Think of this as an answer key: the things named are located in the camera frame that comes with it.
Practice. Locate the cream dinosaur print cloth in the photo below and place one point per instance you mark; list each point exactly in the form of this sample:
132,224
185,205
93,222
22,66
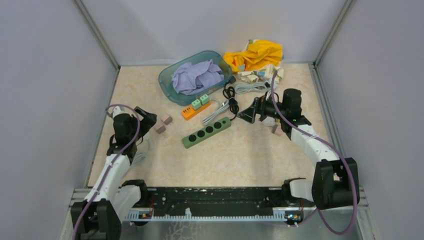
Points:
264,74

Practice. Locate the green charger plug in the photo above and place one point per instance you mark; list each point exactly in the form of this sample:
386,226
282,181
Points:
204,99
196,104

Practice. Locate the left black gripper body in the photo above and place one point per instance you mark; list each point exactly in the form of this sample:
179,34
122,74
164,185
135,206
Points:
145,123

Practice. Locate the green power strip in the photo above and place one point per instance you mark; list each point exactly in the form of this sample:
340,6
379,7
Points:
206,132

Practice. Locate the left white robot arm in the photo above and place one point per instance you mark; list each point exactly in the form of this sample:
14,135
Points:
99,216

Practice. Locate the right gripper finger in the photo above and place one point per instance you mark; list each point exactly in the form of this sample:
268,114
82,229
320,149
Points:
248,115
256,106

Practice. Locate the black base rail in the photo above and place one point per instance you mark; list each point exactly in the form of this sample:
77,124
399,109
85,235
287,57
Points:
218,204

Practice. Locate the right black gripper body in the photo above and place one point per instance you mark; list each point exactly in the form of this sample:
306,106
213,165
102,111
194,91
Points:
270,109

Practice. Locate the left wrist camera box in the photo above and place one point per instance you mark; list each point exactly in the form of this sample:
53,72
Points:
117,110

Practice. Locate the teal plastic basin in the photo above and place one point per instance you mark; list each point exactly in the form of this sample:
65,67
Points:
165,77

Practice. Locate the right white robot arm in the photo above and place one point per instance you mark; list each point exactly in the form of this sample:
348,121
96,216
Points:
335,182

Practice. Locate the yellow cloth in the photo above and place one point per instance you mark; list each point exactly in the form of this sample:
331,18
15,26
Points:
258,53

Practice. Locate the purple cloth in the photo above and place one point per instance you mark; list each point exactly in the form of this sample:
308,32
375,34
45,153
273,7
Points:
190,79

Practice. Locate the orange power strip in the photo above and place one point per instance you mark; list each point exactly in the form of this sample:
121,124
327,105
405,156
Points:
188,113

